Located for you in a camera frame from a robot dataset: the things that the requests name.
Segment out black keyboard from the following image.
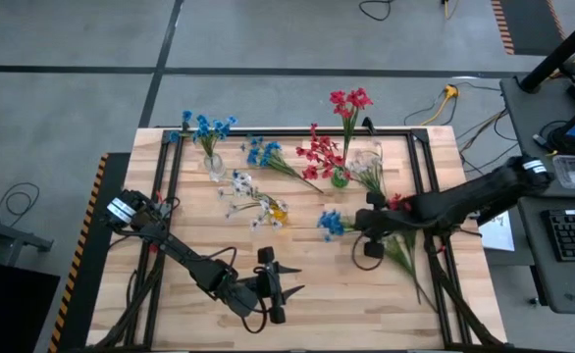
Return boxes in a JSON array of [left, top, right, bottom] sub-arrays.
[[541, 208, 575, 263]]

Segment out yellow plug with cable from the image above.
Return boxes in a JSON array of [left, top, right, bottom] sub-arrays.
[[419, 83, 460, 126]]

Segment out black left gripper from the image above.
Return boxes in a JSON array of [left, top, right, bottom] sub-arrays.
[[251, 246, 306, 326]]

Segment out black floor mat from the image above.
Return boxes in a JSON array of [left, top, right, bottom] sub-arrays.
[[498, 0, 563, 56], [54, 151, 131, 353]]

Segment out red artificial flower stem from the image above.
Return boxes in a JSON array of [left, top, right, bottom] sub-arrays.
[[328, 86, 375, 177], [384, 192, 440, 314], [295, 122, 348, 181]]

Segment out black cable bundle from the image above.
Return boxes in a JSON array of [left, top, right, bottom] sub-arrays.
[[422, 229, 504, 348], [90, 244, 166, 350]]

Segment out blue artificial flower stem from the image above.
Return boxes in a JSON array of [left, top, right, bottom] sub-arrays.
[[317, 209, 356, 243], [168, 109, 239, 171], [240, 135, 326, 195]]

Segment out black flat panel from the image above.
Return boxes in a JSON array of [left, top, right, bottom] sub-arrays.
[[0, 258, 62, 353]]

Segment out yellow black hazard strip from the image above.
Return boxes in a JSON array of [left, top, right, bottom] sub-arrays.
[[46, 152, 110, 353]]

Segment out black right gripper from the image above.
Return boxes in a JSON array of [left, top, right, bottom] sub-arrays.
[[354, 190, 419, 260]]

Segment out white paper sheet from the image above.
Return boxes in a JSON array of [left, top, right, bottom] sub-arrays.
[[478, 210, 517, 252]]

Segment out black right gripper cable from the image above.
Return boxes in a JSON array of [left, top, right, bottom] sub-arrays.
[[350, 232, 385, 273]]

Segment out black floor cables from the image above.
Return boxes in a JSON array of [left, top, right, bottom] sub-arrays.
[[456, 107, 522, 173]]

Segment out orange black hazard tape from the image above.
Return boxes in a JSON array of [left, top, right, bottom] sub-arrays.
[[491, 0, 517, 56], [546, 0, 567, 41]]

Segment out clear ribbed glass vase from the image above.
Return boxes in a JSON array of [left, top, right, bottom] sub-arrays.
[[203, 152, 228, 183]]

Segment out black aluminium table frame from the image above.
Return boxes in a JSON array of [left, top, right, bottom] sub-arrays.
[[123, 126, 507, 352]]

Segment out black curved floor cable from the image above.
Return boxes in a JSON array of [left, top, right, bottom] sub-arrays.
[[358, 0, 394, 23]]

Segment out yellow embossed glass vase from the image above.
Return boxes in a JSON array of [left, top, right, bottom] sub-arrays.
[[270, 203, 290, 225]]

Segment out grey desk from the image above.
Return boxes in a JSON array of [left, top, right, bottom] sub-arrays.
[[499, 73, 575, 198], [516, 195, 575, 315]]

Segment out green embossed glass vase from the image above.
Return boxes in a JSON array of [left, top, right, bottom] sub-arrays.
[[330, 169, 350, 190]]

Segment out black looped floor cable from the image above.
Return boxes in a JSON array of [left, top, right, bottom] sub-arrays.
[[0, 182, 41, 227]]

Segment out black thick rig post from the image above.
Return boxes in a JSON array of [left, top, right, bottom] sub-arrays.
[[520, 7, 575, 94]]

